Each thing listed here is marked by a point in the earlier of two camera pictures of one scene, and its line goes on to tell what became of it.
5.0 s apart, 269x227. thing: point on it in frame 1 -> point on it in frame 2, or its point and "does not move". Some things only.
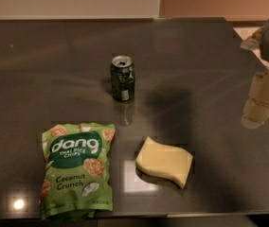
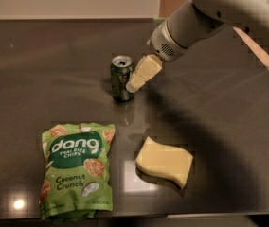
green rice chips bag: [75, 180] does not move
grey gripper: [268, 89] -> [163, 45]
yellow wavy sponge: [171, 162] does not move
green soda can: [122, 74] does not move
